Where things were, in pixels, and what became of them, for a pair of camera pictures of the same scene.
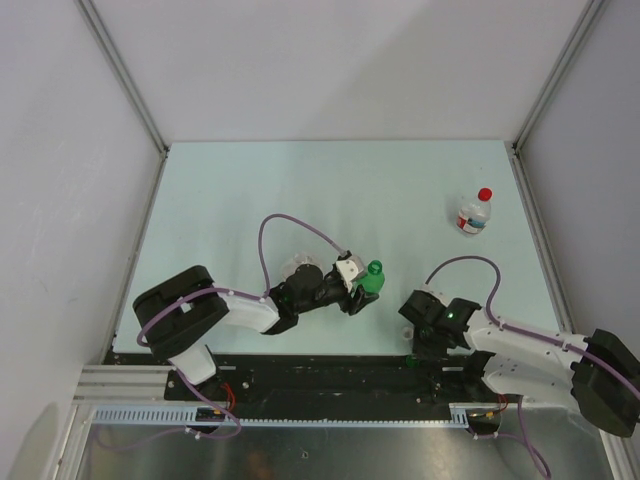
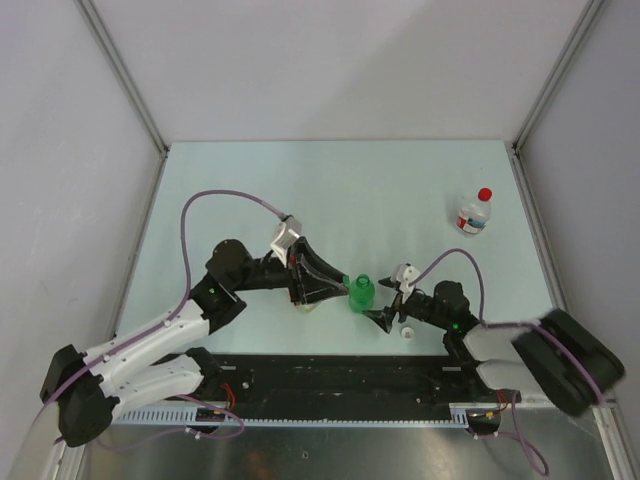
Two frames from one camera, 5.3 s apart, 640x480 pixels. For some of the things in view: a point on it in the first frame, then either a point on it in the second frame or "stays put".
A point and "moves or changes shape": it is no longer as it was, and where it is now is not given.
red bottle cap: [485, 194] stays put
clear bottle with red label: [474, 215] stays put
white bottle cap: [407, 333] stays put
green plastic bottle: [375, 278] moves or changes shape
